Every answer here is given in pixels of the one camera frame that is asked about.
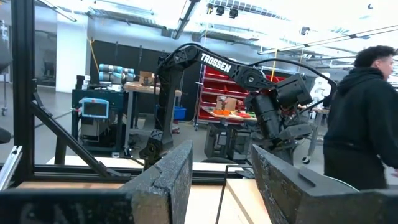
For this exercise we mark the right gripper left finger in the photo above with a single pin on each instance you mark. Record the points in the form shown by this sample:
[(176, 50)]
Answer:
[(93, 207)]

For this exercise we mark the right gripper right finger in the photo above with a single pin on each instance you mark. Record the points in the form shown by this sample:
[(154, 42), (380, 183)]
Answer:
[(326, 207)]

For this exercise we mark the light blue collaborative robot arm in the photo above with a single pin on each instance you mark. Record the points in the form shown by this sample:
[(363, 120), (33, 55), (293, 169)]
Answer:
[(116, 73)]

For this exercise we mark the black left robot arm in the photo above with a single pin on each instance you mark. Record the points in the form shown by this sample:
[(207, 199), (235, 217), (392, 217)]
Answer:
[(214, 62)]

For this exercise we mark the cardboard box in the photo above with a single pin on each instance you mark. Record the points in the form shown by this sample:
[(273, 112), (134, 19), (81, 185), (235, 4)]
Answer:
[(146, 78), (226, 102)]

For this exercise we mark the wooden table with black base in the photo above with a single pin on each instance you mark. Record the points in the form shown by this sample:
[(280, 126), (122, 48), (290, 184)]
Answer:
[(227, 137)]

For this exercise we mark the rack with red bins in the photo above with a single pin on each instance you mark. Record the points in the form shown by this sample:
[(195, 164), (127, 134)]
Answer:
[(217, 90)]

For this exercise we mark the white machine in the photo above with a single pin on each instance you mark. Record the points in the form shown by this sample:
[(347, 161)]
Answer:
[(320, 90)]

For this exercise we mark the person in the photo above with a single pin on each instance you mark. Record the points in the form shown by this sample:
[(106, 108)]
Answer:
[(357, 124)]

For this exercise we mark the blue plastic bin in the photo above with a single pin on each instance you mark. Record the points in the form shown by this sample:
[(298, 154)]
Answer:
[(179, 113)]

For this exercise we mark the dark teal equipment cart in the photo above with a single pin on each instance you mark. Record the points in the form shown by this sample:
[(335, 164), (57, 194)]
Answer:
[(115, 105)]

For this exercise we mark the wooden workbench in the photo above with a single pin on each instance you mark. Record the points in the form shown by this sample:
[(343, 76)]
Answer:
[(140, 88)]

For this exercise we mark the teach pendant with blue frame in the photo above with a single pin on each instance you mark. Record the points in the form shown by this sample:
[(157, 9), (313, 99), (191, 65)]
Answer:
[(93, 108)]

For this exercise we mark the black aluminium table frame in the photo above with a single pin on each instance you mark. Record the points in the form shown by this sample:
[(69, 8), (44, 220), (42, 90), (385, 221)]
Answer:
[(23, 93)]

